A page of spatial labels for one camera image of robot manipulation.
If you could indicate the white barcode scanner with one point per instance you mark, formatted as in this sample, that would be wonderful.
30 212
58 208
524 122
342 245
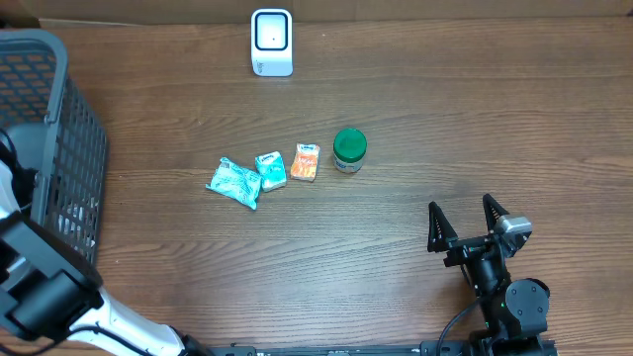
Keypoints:
272 42

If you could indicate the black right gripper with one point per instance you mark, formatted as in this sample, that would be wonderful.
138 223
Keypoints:
441 237

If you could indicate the orange tissue pack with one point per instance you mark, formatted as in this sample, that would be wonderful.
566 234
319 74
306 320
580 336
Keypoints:
305 163

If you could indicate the mint green wipes pack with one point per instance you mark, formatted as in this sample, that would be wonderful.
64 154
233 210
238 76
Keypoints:
236 182

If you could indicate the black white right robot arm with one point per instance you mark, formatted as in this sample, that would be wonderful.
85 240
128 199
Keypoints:
514 311

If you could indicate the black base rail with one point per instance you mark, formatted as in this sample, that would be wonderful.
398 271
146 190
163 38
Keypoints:
425 348

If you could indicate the green lid jar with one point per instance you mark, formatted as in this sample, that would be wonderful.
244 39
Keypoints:
349 150

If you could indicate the grey plastic basket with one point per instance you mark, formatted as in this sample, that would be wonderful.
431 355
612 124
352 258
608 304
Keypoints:
56 135

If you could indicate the teal tissue pack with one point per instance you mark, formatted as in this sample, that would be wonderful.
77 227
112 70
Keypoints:
271 167

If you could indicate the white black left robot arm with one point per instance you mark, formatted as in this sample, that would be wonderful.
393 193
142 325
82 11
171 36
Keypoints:
50 290

